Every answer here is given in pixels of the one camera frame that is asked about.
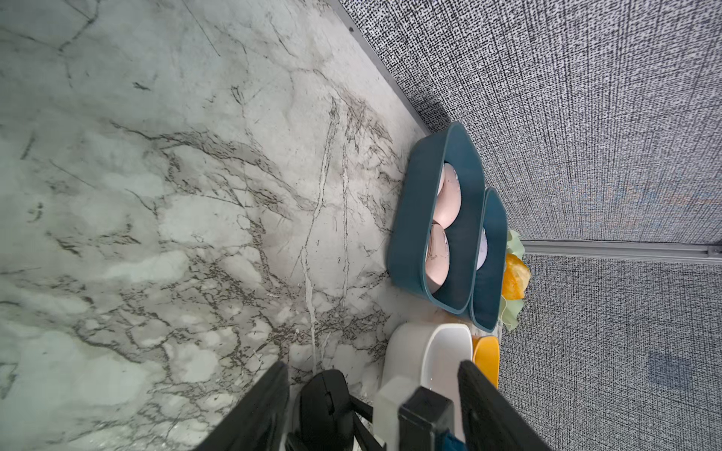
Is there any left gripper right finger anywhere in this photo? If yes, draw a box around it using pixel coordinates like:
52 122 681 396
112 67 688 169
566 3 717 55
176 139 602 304
458 361 551 450

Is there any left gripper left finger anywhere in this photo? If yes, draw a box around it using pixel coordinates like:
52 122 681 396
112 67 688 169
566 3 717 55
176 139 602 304
196 362 290 451

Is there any black mouse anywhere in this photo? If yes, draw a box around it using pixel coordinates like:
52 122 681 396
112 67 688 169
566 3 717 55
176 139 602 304
296 369 353 450

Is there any yellow storage box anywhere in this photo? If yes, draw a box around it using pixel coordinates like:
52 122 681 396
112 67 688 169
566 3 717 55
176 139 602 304
472 336 500 388

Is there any white storage box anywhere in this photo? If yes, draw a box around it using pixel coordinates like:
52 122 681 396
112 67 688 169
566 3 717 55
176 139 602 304
382 322 473 441

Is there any teal storage box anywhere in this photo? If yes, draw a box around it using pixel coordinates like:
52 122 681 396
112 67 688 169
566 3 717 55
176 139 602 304
387 122 486 315
469 188 508 333

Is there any purple mouse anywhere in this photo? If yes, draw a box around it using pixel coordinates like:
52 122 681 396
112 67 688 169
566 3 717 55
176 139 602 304
476 229 488 271

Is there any pink mouse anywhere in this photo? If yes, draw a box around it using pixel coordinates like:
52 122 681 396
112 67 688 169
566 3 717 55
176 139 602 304
434 163 462 229
425 223 450 293

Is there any green wavy plate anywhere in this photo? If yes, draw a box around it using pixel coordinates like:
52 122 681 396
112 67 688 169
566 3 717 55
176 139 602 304
499 229 526 331

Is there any round bread bun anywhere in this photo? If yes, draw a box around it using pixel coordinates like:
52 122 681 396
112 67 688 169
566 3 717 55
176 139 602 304
501 254 531 301

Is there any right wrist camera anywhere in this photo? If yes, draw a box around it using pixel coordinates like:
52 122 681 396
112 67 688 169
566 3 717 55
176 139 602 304
372 377 466 451

